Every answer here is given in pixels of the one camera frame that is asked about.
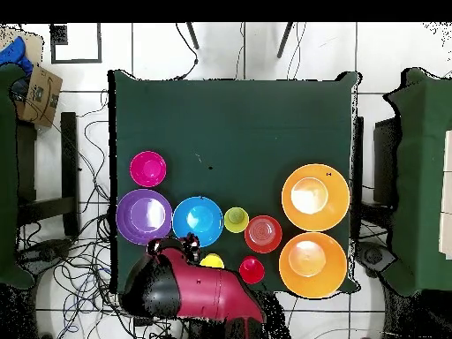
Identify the blue bowl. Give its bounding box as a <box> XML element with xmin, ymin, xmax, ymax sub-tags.
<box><xmin>171</xmin><ymin>196</ymin><xmax>224</xmax><ymax>248</ymax></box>

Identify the yellow-green cup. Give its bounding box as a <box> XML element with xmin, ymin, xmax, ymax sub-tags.
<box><xmin>223</xmin><ymin>207</ymin><xmax>250</xmax><ymax>234</ymax></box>

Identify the small red-orange bowl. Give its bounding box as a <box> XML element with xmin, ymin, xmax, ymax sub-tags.
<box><xmin>244</xmin><ymin>215</ymin><xmax>283</xmax><ymax>254</ymax></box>

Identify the dark green table cloth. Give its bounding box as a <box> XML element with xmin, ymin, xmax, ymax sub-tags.
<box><xmin>108</xmin><ymin>69</ymin><xmax>362</xmax><ymax>296</ymax></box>

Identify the yellow cup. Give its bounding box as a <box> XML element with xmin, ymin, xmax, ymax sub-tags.
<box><xmin>199</xmin><ymin>252</ymin><xmax>226</xmax><ymax>269</ymax></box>

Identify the small pink bowl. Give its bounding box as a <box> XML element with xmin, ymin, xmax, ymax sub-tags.
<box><xmin>129</xmin><ymin>150</ymin><xmax>168</xmax><ymax>188</ymax></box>

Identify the red cup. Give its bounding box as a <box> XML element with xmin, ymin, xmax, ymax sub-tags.
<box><xmin>238</xmin><ymin>255</ymin><xmax>266</xmax><ymax>285</ymax></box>

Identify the purple bowl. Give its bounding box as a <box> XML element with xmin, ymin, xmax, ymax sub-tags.
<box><xmin>116</xmin><ymin>188</ymin><xmax>174</xmax><ymax>246</ymax></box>

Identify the large orange bowl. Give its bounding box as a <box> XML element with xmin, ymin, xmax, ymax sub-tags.
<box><xmin>281</xmin><ymin>162</ymin><xmax>351</xmax><ymax>233</ymax></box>
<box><xmin>278</xmin><ymin>231</ymin><xmax>349</xmax><ymax>299</ymax></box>

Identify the black tripod leg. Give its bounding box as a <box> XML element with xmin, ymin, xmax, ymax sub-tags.
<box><xmin>185</xmin><ymin>22</ymin><xmax>200</xmax><ymax>50</ymax></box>
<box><xmin>276</xmin><ymin>22</ymin><xmax>294</xmax><ymax>59</ymax></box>

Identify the black stand panel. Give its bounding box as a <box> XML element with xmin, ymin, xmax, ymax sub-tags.
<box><xmin>373</xmin><ymin>117</ymin><xmax>402</xmax><ymax>207</ymax></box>

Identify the black wheeled floor base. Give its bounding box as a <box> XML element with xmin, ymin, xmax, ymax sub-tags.
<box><xmin>355</xmin><ymin>241</ymin><xmax>397</xmax><ymax>275</ymax></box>
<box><xmin>17</xmin><ymin>238</ymin><xmax>73</xmax><ymax>271</ymax></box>

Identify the green covered side table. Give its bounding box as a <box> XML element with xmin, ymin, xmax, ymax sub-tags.
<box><xmin>382</xmin><ymin>66</ymin><xmax>452</xmax><ymax>298</ymax></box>
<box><xmin>0</xmin><ymin>63</ymin><xmax>36</xmax><ymax>290</ymax></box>

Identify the cardboard box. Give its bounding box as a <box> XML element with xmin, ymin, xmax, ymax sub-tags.
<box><xmin>15</xmin><ymin>64</ymin><xmax>64</xmax><ymax>128</ymax></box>

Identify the white box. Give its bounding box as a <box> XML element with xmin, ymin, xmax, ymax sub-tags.
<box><xmin>438</xmin><ymin>129</ymin><xmax>452</xmax><ymax>260</ymax></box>

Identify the blue cloth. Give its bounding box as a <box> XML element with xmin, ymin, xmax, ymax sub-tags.
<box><xmin>0</xmin><ymin>36</ymin><xmax>34</xmax><ymax>77</ymax></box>

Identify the tangle of cables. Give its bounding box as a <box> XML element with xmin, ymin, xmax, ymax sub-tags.
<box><xmin>17</xmin><ymin>89</ymin><xmax>185</xmax><ymax>339</ymax></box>

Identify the black bench frame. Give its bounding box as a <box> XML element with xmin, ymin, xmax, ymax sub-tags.
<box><xmin>15</xmin><ymin>111</ymin><xmax>81</xmax><ymax>237</ymax></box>

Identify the black square floor frame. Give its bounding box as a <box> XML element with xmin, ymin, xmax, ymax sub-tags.
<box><xmin>49</xmin><ymin>23</ymin><xmax>102</xmax><ymax>64</ymax></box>

